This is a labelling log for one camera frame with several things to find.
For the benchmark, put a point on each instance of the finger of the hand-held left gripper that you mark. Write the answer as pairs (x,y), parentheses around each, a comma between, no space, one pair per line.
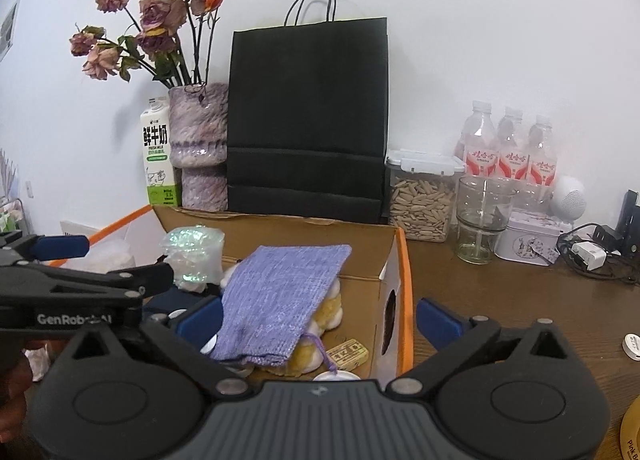
(100,282)
(60,247)

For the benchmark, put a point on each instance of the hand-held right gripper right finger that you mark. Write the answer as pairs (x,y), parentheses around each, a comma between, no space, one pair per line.
(440,322)

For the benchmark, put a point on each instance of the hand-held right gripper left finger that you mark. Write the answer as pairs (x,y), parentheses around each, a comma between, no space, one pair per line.
(200,322)

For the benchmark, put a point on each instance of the purple woven pouch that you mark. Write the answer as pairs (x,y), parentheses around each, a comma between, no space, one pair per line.
(280,300)

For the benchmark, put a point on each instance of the orange-edged cardboard box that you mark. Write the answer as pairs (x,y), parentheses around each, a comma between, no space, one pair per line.
(370,260)

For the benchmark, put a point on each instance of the wooden desktop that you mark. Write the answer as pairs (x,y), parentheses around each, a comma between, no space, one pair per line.
(500,300)

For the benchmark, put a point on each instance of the person's left hand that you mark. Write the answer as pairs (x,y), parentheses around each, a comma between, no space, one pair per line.
(10,390)

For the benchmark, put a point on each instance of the dark blue flat case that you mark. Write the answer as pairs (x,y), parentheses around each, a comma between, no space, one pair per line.
(170,302)

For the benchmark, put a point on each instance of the small crumpled white tissue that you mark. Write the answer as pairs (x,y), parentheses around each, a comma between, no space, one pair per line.
(37,364)

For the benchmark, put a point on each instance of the iridescent plastic wrapped item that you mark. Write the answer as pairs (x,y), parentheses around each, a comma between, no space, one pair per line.
(192,252)

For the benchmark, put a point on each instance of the small tan printed box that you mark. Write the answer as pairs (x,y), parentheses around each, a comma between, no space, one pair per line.
(350,352)

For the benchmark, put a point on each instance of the clear glass cup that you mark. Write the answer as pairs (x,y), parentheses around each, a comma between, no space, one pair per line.
(482,225)

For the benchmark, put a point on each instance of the yellow and white plush toy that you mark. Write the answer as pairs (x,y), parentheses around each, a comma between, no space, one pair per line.
(325,312)

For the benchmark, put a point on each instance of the small white jar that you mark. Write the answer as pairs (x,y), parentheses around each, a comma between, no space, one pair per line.
(337,376)

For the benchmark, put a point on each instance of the clear seed storage container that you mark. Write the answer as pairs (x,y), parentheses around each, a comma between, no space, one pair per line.
(422,205)

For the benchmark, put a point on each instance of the pale printed tin box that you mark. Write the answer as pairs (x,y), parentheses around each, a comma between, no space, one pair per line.
(530,240)

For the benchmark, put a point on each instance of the white and green milk carton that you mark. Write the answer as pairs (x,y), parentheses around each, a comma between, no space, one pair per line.
(156,155)

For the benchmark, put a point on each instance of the white charger plug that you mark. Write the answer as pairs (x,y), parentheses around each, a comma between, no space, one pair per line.
(587,255)

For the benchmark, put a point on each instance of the purple mottled vase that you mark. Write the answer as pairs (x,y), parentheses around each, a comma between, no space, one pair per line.
(197,140)

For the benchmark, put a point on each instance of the white round speaker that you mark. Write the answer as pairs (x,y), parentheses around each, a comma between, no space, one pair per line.
(570,197)

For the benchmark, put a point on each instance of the clear water bottle red label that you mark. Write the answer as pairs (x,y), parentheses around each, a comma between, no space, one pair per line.
(542,155)
(477,145)
(512,150)

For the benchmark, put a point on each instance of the small white round tag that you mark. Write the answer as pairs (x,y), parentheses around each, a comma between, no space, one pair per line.
(632,346)

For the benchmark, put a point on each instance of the black upright device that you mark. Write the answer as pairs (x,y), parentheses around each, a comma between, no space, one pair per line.
(630,220)

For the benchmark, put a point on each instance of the yellow bear print container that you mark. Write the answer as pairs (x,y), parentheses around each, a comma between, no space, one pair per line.
(632,432)

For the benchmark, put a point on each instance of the black paper bag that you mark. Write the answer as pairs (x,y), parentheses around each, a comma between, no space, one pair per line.
(305,115)

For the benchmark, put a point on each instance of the dried pink roses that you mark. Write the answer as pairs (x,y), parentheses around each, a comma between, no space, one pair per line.
(155,15)

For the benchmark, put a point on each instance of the wall poster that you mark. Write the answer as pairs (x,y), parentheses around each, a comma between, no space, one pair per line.
(9,30)

